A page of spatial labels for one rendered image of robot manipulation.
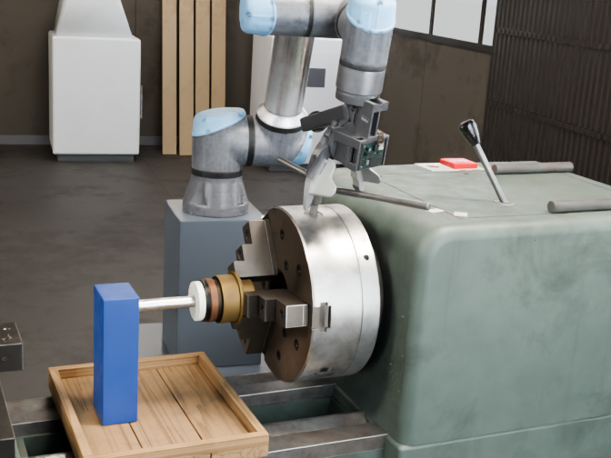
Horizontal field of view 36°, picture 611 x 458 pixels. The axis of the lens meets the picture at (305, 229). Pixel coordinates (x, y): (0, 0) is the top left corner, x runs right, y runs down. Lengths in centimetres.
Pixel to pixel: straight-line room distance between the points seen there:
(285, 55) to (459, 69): 472
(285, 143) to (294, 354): 62
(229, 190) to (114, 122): 596
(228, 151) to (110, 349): 67
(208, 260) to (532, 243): 77
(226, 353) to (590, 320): 84
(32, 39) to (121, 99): 112
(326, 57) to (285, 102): 585
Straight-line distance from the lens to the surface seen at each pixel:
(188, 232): 208
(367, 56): 147
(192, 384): 179
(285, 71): 203
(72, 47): 794
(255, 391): 182
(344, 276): 157
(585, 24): 533
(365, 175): 162
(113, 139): 807
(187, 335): 216
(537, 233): 165
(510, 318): 168
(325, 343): 159
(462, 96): 663
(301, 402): 185
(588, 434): 190
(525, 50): 583
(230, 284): 163
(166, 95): 850
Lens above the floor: 164
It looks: 15 degrees down
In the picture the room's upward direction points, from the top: 4 degrees clockwise
